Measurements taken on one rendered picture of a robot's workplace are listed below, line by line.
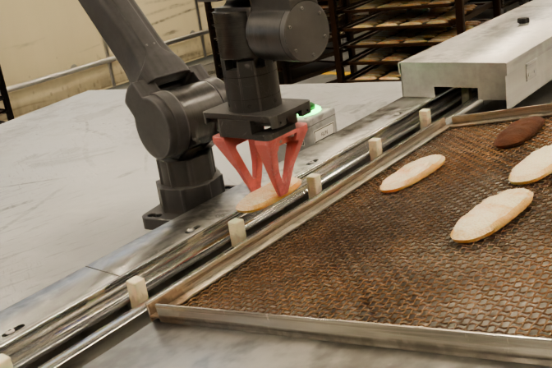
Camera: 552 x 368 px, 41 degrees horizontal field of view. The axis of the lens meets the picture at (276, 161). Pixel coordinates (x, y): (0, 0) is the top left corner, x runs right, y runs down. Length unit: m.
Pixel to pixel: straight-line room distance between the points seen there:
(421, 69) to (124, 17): 0.49
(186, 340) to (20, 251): 0.47
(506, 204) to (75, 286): 0.40
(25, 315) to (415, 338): 0.39
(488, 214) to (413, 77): 0.65
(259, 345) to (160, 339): 0.09
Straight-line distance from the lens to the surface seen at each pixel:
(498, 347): 0.40
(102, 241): 0.93
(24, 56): 5.78
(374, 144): 0.97
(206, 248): 0.77
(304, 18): 0.69
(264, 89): 0.75
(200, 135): 0.87
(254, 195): 0.79
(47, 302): 0.71
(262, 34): 0.70
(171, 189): 0.91
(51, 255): 0.93
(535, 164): 0.67
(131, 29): 0.94
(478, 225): 0.55
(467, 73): 1.15
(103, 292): 0.71
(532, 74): 1.23
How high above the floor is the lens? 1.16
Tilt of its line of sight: 18 degrees down
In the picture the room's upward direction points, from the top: 9 degrees counter-clockwise
